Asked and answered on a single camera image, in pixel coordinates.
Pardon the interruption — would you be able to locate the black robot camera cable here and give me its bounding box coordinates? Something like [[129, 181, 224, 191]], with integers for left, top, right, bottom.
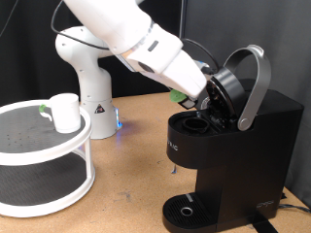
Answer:
[[51, 0, 222, 75]]

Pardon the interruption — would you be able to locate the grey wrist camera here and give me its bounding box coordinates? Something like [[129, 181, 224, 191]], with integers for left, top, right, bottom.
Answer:
[[193, 59, 212, 76]]

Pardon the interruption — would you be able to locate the white two-tier turntable shelf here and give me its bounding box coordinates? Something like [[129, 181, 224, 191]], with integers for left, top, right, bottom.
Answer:
[[0, 98, 96, 217]]

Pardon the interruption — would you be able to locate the white mug green-taped handle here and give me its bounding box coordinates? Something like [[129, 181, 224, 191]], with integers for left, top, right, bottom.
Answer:
[[38, 92, 82, 134]]

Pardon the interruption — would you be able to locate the black tape strap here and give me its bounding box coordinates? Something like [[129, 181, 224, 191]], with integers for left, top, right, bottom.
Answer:
[[249, 213, 280, 233]]

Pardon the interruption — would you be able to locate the black backdrop curtain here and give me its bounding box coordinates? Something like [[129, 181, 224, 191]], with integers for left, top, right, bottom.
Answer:
[[0, 0, 183, 106]]

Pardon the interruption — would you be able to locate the black machine power cable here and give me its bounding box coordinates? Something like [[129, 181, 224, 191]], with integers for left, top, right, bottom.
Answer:
[[278, 203, 311, 215]]

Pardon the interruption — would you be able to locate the green-lidded coffee pod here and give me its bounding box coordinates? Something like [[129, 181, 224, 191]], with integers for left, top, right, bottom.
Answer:
[[169, 88, 197, 111]]

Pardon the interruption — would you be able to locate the black Keurig coffee machine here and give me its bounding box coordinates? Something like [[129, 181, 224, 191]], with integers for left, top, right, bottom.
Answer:
[[161, 44, 305, 233]]

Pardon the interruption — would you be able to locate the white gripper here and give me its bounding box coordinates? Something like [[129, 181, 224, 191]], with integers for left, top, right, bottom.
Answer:
[[125, 22, 208, 99]]

